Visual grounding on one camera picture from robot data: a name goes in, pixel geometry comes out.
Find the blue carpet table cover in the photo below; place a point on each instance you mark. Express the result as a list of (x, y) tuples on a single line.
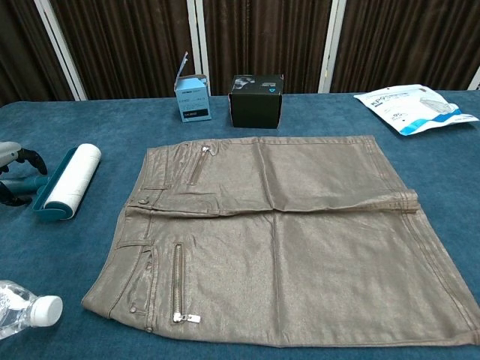
[(93, 120)]

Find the black printed carton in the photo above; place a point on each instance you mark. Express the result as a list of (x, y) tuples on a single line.
[(255, 108)]

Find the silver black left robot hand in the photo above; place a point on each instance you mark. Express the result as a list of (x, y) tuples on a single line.
[(15, 150)]

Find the light blue open carton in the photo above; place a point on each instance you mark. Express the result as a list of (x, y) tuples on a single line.
[(193, 101)]

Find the white toothpaste tube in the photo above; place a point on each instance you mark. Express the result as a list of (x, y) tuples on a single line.
[(22, 307)]

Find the white blue mask bag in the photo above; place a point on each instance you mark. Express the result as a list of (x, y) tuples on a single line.
[(405, 108)]

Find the teal white lint roller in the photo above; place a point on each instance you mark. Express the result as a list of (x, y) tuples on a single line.
[(75, 176)]

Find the grey-brown folded shorts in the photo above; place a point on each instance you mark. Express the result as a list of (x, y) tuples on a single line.
[(300, 240)]

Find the dark curtain partition panel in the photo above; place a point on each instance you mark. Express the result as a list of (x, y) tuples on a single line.
[(412, 37), (22, 45), (131, 45), (262, 37)]

